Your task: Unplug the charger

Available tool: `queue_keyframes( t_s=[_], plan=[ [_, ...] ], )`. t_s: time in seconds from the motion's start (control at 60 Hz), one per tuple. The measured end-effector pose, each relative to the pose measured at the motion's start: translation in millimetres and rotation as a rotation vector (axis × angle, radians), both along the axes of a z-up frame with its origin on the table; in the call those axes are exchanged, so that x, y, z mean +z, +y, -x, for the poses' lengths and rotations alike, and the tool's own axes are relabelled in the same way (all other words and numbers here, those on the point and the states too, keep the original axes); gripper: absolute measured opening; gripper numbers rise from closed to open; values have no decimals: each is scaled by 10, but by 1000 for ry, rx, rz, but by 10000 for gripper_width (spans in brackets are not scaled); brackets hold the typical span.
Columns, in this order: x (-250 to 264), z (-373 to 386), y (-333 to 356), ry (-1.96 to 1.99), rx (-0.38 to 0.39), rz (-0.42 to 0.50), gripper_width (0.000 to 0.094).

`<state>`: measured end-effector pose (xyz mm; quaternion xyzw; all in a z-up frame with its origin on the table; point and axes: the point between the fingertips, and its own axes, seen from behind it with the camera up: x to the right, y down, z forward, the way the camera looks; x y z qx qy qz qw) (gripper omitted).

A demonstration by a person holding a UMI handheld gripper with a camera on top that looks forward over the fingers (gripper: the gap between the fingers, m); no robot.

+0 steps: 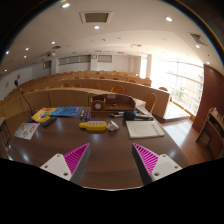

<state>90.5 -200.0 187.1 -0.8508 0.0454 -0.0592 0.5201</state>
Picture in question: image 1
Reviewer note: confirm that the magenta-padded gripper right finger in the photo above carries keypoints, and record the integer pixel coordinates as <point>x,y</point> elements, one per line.
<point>163,165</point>

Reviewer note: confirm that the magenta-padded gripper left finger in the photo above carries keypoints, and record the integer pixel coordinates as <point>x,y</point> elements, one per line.
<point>58,165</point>

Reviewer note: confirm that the white charger with red switch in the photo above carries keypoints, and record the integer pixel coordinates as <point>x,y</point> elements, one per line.
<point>112,126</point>

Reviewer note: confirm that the white paper sheet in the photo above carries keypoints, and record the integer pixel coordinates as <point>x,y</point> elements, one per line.
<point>144,129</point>

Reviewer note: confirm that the black remote control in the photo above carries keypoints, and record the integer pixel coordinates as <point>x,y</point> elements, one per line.
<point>49,121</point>

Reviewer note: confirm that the white card with red print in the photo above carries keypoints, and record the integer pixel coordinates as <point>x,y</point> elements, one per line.
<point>27,130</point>

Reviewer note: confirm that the yellow booklet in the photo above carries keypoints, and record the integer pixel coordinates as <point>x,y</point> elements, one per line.
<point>43,115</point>

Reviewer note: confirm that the blue booklet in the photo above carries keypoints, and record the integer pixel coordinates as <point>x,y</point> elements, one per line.
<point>66,111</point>

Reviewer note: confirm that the white marker with blue cap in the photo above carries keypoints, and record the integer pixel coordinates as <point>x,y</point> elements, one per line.
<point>82,115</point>

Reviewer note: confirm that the short red marker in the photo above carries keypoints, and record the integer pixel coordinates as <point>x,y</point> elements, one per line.
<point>85,115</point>

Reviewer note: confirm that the wooden shelf unit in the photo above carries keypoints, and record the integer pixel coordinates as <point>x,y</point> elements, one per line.
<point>210,133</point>

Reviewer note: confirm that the white remote control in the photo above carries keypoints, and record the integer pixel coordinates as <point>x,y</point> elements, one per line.
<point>143,111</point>

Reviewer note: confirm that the long red marker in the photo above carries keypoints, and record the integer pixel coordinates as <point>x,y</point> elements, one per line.
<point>90,116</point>

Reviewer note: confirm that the black foam-headed microphone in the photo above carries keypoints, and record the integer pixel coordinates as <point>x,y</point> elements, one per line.
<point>129,115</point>

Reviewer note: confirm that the wooden lecture desk rows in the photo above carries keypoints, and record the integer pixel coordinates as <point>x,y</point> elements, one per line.
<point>66,97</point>

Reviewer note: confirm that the black marker with white body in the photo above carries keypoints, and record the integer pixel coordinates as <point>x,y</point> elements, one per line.
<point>115,116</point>
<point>118,113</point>

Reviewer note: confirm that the black gooseneck microphone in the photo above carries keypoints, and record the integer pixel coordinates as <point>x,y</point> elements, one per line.
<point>23,95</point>

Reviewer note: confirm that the wooden desk organizer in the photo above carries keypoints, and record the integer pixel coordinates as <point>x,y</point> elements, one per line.
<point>115,101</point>

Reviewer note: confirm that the large window with railing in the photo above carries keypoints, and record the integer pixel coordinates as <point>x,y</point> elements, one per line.
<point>181,83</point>

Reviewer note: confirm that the wooden lecture hall chairs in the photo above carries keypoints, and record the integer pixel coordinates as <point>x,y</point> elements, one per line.
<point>117,89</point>

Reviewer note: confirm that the ceiling projector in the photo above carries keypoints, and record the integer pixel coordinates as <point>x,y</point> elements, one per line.
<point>51,54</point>

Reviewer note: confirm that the recessed ceiling lights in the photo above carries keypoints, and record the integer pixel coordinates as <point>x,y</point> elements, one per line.
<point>96,27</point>

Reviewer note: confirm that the square ceiling vent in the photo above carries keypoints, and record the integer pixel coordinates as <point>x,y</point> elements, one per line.
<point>96,17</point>

